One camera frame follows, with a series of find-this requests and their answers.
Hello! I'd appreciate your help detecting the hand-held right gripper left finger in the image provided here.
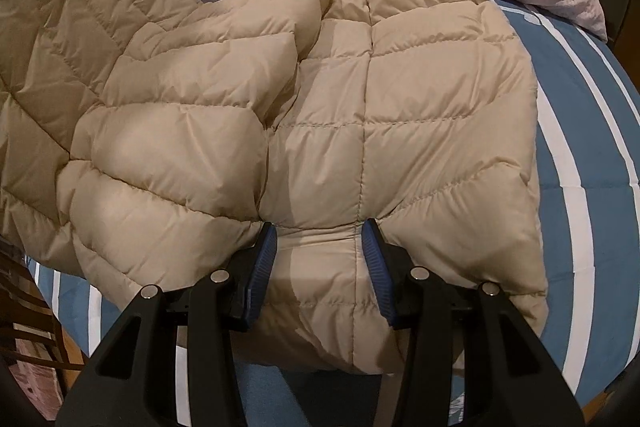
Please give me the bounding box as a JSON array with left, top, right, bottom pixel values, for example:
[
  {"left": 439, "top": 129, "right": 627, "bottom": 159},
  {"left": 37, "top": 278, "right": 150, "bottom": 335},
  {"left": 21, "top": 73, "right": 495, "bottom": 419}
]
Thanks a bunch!
[{"left": 55, "top": 222, "right": 279, "bottom": 427}]

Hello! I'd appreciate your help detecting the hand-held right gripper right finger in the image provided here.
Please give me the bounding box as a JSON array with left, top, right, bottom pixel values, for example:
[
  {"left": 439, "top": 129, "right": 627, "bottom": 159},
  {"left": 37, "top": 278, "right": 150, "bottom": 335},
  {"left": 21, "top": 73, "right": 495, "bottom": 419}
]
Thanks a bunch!
[{"left": 360, "top": 217, "right": 586, "bottom": 427}]

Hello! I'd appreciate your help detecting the dark wooden frame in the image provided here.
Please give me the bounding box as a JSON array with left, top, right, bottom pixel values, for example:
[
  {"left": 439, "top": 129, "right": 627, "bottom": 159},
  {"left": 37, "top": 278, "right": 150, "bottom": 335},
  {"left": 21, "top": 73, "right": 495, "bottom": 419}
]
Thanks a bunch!
[{"left": 0, "top": 252, "right": 87, "bottom": 413}]

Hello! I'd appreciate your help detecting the beige puffer jacket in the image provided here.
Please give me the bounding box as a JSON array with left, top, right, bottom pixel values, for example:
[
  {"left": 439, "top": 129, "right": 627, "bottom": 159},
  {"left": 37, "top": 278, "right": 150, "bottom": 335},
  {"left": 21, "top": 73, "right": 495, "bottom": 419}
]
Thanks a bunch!
[{"left": 0, "top": 0, "right": 549, "bottom": 379}]

